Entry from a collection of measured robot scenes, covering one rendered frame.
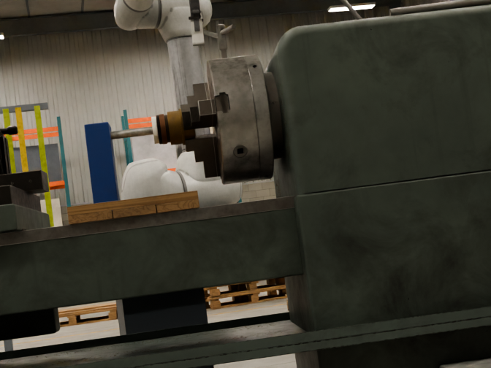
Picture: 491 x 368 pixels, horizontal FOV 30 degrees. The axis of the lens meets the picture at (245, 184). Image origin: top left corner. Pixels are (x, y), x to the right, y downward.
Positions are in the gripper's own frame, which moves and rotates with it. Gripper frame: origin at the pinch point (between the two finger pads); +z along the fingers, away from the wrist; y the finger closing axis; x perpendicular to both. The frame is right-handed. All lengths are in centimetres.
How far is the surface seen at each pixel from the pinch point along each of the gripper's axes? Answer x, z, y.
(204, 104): -0.7, 25.3, 21.8
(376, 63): 40, 22, 30
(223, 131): 3.1, 32.4, 22.9
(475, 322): 53, 83, 32
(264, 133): 12.5, 33.7, 22.1
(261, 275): 8, 67, 21
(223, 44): 5.7, 8.2, 12.9
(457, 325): 49, 83, 32
